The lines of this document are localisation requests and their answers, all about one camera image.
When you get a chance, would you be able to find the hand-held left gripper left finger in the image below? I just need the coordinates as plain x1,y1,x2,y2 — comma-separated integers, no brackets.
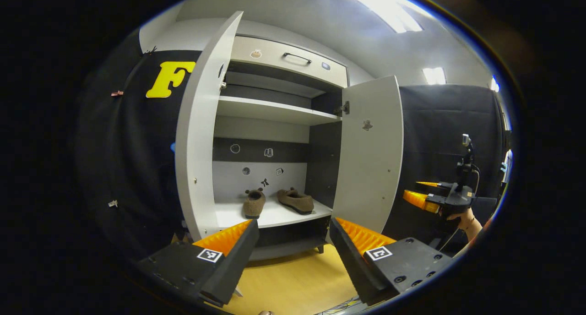
137,220,260,307

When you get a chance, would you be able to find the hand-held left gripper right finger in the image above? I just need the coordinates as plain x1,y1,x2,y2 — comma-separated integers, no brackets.
329,217,454,306

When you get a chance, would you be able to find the brown fuzzy shoe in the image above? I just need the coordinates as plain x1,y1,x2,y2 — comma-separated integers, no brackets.
243,188,266,219
277,187,315,215

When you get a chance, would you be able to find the white shoe cabinet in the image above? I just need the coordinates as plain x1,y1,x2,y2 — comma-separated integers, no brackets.
212,35,349,261

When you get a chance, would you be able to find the beige cabinet drawer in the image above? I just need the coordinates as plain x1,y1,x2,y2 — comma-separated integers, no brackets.
229,36,348,89

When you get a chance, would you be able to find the thin white cable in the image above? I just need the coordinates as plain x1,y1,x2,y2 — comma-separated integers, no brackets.
439,227,461,252

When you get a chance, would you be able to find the black drawer handle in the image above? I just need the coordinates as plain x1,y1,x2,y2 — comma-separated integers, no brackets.
282,52,313,65

